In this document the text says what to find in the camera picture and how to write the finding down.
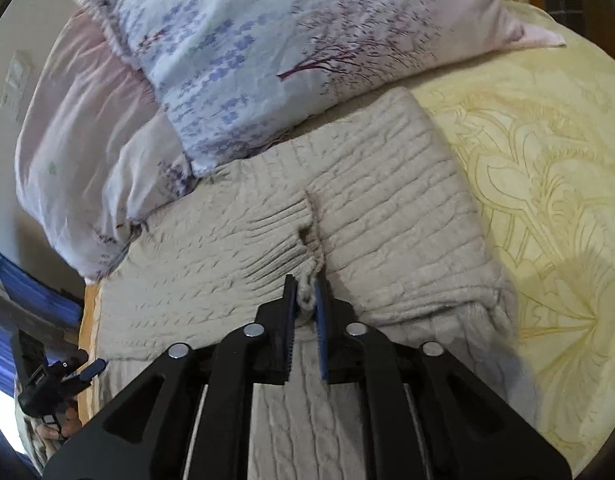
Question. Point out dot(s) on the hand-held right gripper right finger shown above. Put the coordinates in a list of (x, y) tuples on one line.
[(322, 335)]

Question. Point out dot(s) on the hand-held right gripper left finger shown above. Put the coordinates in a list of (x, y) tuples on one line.
[(290, 330)]

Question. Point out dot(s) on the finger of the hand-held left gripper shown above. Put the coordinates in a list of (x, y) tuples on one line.
[(93, 369), (76, 357)]

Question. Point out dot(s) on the person's left hand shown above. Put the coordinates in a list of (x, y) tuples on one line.
[(62, 422)]

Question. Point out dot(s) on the blue curtain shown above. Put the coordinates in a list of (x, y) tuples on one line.
[(22, 295)]

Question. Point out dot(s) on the pale pink pillow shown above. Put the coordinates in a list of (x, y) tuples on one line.
[(87, 150)]

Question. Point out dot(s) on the yellow embroidered bed cover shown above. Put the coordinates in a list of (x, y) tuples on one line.
[(547, 200)]

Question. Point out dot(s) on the white purple floral pillow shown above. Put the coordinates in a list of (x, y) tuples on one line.
[(267, 55)]

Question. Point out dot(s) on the wooden bed frame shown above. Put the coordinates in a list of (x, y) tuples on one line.
[(87, 340)]

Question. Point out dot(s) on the white wall switch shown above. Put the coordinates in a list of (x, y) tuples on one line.
[(14, 87)]

